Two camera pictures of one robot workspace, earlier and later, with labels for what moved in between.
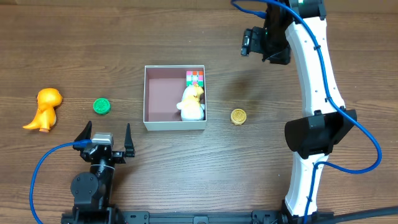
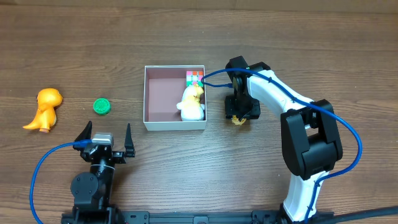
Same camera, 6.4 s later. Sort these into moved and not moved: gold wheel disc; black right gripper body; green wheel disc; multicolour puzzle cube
Moved: black right gripper body
Not moved: green wheel disc; multicolour puzzle cube; gold wheel disc
